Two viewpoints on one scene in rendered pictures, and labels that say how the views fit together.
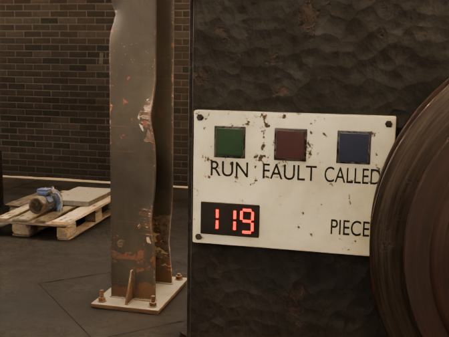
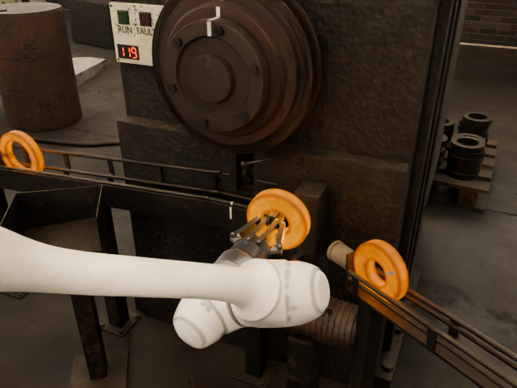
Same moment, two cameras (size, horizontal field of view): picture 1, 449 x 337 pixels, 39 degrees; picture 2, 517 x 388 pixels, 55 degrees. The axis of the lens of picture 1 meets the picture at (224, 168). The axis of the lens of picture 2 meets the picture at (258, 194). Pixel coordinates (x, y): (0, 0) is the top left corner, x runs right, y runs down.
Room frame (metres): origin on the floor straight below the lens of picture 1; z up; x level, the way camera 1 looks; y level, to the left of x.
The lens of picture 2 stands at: (-0.64, -0.71, 1.47)
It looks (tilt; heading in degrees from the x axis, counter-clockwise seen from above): 29 degrees down; 11
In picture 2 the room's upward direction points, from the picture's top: straight up
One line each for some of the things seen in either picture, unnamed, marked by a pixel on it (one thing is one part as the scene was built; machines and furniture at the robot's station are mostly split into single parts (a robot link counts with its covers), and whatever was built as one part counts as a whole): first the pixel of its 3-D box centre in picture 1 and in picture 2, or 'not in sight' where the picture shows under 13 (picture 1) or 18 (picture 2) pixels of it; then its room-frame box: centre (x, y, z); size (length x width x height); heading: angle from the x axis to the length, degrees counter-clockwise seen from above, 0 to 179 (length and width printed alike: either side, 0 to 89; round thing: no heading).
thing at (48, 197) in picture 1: (52, 198); not in sight; (5.06, 1.39, 0.25); 0.40 x 0.24 x 0.22; 167
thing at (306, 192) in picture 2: not in sight; (309, 222); (0.60, -0.62, 0.68); 0.11 x 0.08 x 0.24; 167
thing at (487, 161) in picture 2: not in sight; (398, 135); (2.51, -1.03, 0.22); 1.20 x 0.81 x 0.44; 75
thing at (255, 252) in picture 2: not in sight; (250, 251); (0.21, -0.53, 0.84); 0.09 x 0.08 x 0.07; 167
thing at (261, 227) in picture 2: not in sight; (258, 232); (0.28, -0.53, 0.84); 0.11 x 0.01 x 0.04; 168
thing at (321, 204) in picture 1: (290, 181); (148, 35); (0.82, -0.09, 1.15); 0.26 x 0.02 x 0.18; 77
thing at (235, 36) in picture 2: not in sight; (215, 77); (0.55, -0.37, 1.11); 0.28 x 0.06 x 0.28; 77
